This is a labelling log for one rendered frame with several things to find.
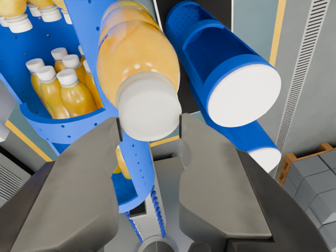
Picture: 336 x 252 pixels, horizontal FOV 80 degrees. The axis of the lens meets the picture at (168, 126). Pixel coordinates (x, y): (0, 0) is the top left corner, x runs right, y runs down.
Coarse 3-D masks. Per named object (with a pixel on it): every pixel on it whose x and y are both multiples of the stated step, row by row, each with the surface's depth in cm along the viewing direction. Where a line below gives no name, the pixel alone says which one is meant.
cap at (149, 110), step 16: (144, 80) 12; (160, 80) 13; (128, 96) 11; (144, 96) 11; (160, 96) 11; (128, 112) 12; (144, 112) 12; (160, 112) 12; (176, 112) 12; (128, 128) 12; (144, 128) 13; (160, 128) 13
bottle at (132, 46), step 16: (128, 0) 23; (112, 16) 19; (128, 16) 18; (144, 16) 19; (112, 32) 16; (128, 32) 15; (144, 32) 15; (160, 32) 16; (112, 48) 14; (128, 48) 14; (144, 48) 14; (160, 48) 14; (96, 64) 16; (112, 64) 14; (128, 64) 13; (144, 64) 13; (160, 64) 14; (176, 64) 15; (112, 80) 14; (128, 80) 13; (176, 80) 15; (112, 96) 14
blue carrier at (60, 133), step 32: (64, 0) 30; (96, 0) 34; (0, 32) 45; (32, 32) 52; (64, 32) 56; (96, 32) 36; (0, 64) 44; (32, 96) 55; (64, 128) 44; (128, 160) 59; (128, 192) 80
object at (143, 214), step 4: (144, 200) 120; (140, 204) 117; (144, 204) 118; (136, 208) 115; (140, 208) 115; (144, 208) 115; (132, 212) 114; (136, 212) 114; (140, 212) 113; (144, 212) 114; (132, 216) 114; (136, 216) 114; (140, 216) 115
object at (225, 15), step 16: (160, 0) 126; (176, 0) 127; (192, 0) 129; (208, 0) 131; (224, 0) 132; (160, 16) 132; (224, 16) 139; (176, 96) 179; (192, 96) 182; (192, 112) 195
